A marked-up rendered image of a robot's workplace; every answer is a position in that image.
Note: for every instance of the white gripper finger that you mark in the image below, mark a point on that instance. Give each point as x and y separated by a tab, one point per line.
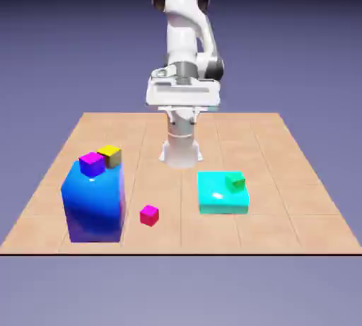
171	118
193	118

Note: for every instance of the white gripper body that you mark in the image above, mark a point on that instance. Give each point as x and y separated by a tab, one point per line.
183	94

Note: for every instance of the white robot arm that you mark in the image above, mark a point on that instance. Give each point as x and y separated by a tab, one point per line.
181	14

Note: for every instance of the small yellow cube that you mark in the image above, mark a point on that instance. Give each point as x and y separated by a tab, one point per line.
111	155

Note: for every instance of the small green cube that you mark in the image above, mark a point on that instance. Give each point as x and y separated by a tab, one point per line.
235	182

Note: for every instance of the small purple cube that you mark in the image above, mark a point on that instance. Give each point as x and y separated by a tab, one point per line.
91	164

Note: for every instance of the small pink cube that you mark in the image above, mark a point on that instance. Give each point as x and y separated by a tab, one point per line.
149	215

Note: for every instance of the large cyan box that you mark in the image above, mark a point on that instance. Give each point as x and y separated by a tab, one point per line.
220	196

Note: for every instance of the large blue box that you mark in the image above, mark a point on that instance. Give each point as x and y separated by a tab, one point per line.
93	204

